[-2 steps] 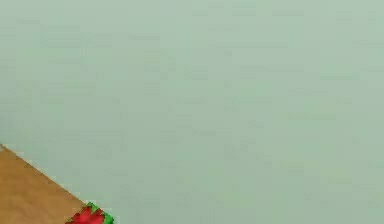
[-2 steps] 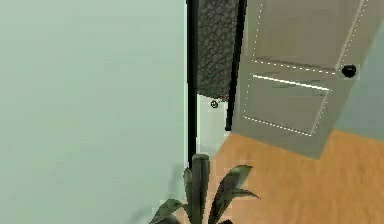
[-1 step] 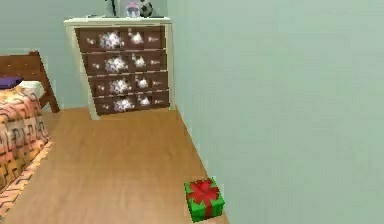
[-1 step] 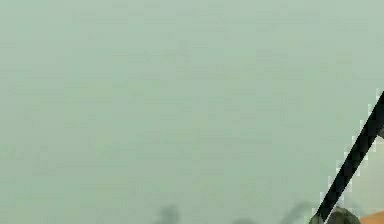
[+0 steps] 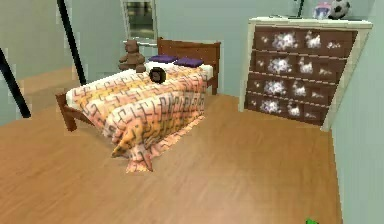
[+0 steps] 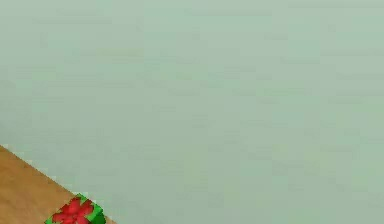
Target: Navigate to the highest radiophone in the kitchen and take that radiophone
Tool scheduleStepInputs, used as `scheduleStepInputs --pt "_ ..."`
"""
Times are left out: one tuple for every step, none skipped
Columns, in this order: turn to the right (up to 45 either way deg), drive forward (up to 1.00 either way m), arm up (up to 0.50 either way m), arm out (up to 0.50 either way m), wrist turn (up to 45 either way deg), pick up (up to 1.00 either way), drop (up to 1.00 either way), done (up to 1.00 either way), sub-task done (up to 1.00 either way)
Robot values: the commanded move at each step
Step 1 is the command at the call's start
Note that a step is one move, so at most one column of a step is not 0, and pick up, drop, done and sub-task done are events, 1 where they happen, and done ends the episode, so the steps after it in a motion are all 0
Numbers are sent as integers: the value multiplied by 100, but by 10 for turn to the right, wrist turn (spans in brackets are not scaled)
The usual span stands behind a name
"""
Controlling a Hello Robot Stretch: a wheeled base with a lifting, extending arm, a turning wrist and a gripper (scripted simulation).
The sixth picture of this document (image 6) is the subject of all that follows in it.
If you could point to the green gift box red bow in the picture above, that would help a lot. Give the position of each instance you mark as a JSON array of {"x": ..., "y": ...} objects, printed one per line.
[{"x": 75, "y": 212}]

